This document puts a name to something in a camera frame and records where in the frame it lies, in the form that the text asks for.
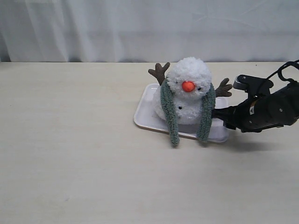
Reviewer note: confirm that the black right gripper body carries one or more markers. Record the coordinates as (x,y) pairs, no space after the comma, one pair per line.
(278,109)

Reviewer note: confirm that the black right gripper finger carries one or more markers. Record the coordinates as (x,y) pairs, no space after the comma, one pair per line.
(226,113)
(229,126)

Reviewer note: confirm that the green knitted scarf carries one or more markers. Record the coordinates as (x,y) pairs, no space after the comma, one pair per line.
(206,105)

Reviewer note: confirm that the white plush snowman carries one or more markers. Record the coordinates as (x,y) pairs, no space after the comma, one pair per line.
(188,82)

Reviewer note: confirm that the white rectangular tray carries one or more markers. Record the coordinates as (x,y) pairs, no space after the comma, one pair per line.
(145,117)

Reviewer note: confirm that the white backdrop curtain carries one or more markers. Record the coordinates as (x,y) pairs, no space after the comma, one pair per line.
(148,30)

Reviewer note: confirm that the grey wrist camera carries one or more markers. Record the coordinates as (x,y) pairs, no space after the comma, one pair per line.
(253,86)

